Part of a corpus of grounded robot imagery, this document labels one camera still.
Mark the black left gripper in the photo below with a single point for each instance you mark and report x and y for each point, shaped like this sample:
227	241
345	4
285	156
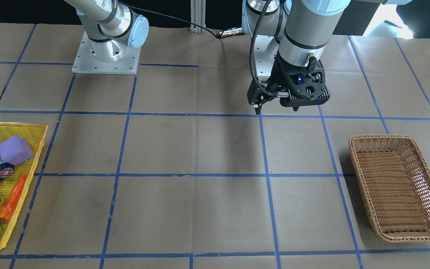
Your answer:
279	77

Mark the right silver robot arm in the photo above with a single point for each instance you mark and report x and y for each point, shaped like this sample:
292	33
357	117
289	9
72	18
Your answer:
114	35

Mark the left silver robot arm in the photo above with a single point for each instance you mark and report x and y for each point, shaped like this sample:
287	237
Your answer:
288	38

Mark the orange toy carrot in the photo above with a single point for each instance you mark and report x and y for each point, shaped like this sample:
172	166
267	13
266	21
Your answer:
9	205

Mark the purple foam cube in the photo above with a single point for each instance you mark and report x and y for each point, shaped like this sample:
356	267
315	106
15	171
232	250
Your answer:
15	150

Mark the yellow plastic basket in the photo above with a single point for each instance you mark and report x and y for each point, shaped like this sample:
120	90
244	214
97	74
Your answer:
35	135

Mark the brown wicker basket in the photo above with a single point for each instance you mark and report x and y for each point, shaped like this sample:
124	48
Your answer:
394	181

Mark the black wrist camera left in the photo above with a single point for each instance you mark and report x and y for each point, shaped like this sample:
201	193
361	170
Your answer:
307	84

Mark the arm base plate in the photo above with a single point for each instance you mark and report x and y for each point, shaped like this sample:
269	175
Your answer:
265	52
110	57

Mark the aluminium frame post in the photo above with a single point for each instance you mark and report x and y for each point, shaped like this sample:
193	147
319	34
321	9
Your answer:
197	12

